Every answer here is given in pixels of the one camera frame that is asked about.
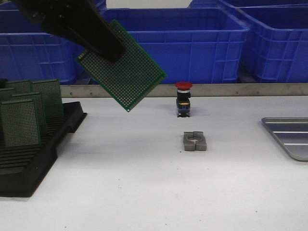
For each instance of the green board left middle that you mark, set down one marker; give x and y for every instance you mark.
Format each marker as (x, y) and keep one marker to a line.
(5, 93)

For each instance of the silver metal tray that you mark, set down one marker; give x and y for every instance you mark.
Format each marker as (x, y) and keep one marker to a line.
(291, 133)

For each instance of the black slotted board rack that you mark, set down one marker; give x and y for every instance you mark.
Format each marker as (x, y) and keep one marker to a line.
(22, 169)

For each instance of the blue left plastic crate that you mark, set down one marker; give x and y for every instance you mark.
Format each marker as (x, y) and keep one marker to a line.
(26, 52)

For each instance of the grey metal clamp block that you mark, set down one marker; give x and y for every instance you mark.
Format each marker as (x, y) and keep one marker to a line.
(194, 141)

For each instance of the blue centre plastic crate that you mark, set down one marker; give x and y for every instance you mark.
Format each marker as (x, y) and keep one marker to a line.
(199, 45)

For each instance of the blue plastic crate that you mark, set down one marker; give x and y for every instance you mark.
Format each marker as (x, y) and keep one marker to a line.
(26, 52)
(199, 45)
(276, 47)

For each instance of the green perforated circuit board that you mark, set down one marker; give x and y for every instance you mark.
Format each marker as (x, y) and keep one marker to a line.
(131, 78)

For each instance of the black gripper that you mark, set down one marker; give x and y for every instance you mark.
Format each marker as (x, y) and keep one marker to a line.
(76, 20)

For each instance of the green board back left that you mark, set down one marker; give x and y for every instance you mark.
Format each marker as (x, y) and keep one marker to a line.
(20, 86)

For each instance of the green board middle row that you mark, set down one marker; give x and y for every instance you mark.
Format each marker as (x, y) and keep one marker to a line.
(39, 105)

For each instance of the green board back right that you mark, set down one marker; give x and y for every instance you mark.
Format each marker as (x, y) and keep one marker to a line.
(51, 95)

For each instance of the blue far right crate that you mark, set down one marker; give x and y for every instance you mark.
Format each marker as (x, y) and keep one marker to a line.
(242, 3)

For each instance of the blue far left crate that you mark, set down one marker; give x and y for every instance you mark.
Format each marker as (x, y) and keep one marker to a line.
(9, 5)

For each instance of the red emergency stop button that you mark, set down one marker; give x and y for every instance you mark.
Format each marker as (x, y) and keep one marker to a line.
(183, 98)

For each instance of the metal table edge rail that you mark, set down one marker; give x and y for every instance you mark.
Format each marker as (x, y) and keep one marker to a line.
(203, 90)

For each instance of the blue right plastic crate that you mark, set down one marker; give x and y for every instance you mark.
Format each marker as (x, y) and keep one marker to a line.
(276, 47)

